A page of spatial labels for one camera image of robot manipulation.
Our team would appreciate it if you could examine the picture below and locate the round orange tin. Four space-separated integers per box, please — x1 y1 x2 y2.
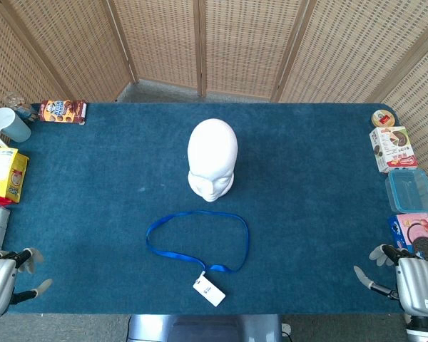
372 109 396 128

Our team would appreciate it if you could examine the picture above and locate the bamboo folding screen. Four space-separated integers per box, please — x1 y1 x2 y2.
0 0 428 243

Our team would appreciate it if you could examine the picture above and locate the clear glass jar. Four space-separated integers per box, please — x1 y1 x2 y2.
3 91 39 124

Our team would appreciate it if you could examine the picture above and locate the pink blue Oreo box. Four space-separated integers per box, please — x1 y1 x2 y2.
387 212 428 282

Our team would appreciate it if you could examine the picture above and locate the silver robot torso base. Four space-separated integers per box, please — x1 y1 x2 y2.
126 313 282 342

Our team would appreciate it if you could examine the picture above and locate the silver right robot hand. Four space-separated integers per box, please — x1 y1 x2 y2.
353 244 428 316

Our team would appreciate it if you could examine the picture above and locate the light blue pitcher white handle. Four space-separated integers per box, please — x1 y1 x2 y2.
0 107 32 149

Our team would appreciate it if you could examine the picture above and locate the white red snack box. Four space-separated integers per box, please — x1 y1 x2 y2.
369 125 419 174

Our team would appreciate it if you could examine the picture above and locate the clear container blue rim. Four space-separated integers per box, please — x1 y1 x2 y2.
384 168 428 214

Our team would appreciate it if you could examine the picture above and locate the blue lanyard with white tag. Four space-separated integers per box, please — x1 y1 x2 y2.
146 209 250 307

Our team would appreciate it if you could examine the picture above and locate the brown cookie box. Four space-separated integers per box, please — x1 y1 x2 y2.
38 99 88 125

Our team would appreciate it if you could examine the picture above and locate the blue carpet table cover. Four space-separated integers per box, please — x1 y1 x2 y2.
0 102 414 316

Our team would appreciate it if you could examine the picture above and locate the white foam mannequin head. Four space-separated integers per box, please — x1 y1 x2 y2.
187 118 239 203

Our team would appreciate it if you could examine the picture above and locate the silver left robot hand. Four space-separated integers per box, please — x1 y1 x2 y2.
0 247 54 320

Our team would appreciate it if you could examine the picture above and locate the yellow snack box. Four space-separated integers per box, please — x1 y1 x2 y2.
0 147 30 206

